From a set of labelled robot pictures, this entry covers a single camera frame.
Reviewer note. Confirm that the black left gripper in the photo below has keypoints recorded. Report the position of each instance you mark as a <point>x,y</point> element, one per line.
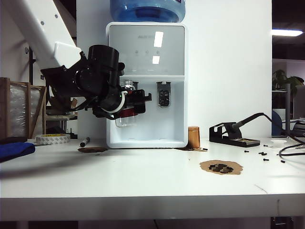
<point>127,105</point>

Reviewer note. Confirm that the clear bottle with red belts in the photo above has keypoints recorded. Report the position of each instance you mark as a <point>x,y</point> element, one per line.
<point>126,122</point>

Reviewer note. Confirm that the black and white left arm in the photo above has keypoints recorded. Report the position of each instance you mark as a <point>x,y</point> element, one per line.
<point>40,28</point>

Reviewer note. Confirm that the black dispenser tap lever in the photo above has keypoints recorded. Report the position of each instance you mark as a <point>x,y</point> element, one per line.
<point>136,84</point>
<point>164,95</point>

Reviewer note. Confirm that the white water dispenser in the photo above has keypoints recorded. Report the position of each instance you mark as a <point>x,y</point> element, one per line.
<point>147,47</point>

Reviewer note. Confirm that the blue water jug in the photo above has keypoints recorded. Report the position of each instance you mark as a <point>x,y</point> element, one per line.
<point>147,12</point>

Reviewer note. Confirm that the brown wooden cylinder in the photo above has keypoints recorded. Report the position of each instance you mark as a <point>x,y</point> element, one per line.
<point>194,138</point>

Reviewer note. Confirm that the brown cardboard box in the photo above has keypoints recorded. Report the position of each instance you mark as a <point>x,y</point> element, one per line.
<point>74,103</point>

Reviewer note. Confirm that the black marker pen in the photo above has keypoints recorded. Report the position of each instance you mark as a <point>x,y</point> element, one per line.
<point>84,142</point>

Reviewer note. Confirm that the wooden platform on stand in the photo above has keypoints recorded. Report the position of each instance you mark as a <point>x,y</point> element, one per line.
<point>62,117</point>

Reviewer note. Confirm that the white double-sided tape roll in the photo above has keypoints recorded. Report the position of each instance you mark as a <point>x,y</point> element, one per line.
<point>52,139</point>

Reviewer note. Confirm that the black soldering iron stand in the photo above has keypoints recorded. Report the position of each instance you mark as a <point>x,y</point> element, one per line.
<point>228,140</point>

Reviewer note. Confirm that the black soldering iron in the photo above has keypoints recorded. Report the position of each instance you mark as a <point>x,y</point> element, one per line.
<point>247,120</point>

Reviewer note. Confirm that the wooden crate with bubble wrap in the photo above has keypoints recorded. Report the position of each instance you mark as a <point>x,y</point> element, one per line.
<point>28,107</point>

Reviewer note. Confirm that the black stair railing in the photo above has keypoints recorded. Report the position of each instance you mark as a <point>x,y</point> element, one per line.
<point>30,71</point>

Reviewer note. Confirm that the black flat box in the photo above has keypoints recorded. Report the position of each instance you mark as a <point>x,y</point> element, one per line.
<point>12,140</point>

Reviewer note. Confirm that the blue cloth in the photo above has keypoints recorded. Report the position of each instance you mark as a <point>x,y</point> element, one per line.
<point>14,151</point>

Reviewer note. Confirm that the blue office chair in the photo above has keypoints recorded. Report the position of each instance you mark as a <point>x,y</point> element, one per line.
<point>276,126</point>

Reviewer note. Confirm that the green potted plant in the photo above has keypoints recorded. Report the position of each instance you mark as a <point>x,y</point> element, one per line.
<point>281,77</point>

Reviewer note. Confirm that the grey metal pole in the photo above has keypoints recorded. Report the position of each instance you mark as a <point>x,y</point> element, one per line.
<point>287,107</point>

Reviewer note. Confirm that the grey computer monitor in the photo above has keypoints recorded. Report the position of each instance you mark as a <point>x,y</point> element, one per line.
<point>299,102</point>

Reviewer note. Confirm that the ceiling light panel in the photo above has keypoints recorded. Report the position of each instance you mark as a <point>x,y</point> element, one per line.
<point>286,33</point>

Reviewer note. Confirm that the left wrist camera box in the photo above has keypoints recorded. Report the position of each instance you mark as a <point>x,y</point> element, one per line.
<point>121,69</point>

